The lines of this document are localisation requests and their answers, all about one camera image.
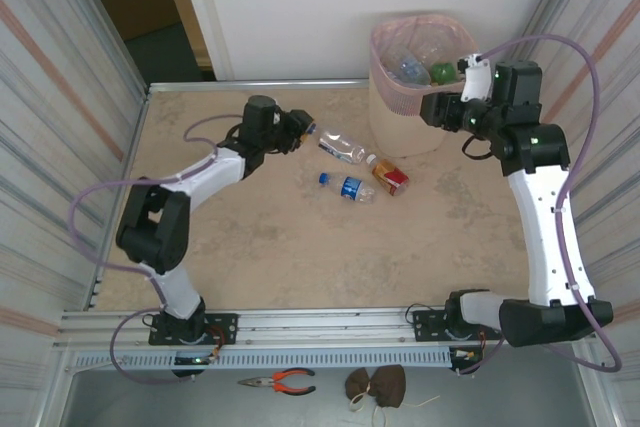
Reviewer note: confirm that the aluminium table edge rail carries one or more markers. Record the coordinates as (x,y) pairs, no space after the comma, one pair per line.
(250,85)

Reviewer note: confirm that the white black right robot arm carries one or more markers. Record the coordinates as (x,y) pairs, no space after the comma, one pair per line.
(550,227)

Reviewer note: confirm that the black controller board green light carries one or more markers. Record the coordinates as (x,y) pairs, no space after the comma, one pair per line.
(192,360)

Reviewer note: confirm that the clear bottle blue red label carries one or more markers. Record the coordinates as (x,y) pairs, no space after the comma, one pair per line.
(342,147)

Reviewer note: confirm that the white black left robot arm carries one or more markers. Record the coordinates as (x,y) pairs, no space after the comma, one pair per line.
(210,174)

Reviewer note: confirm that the brown cloth pouch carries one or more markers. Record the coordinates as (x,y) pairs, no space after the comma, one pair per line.
(389,384)
(359,382)

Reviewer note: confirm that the green bottle yellow cap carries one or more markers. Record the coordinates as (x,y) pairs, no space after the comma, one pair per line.
(442,73)

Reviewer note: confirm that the purple plastic bin liner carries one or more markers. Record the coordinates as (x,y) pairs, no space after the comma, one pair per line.
(400,102)

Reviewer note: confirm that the translucent striped enclosure panel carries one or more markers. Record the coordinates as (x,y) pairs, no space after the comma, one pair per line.
(610,7)
(50,97)

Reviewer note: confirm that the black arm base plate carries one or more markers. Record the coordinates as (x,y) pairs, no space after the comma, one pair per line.
(225,329)
(427,322)

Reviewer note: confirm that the wide aluminium mounting rail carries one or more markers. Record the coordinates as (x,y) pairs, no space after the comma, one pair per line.
(325,327)

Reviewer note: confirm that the orange red label bottle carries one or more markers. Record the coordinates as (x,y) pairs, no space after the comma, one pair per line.
(392,177)

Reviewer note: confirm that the beige plastic waste bin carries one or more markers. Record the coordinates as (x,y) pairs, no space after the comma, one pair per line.
(400,137)

